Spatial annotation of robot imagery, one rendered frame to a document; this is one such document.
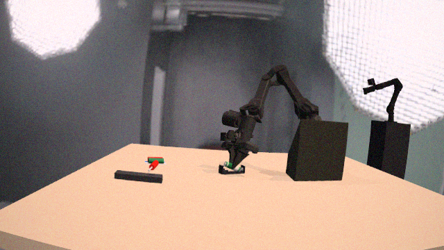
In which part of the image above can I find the red-handled screwdriver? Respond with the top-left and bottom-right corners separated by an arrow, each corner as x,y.
148,160 -> 159,172

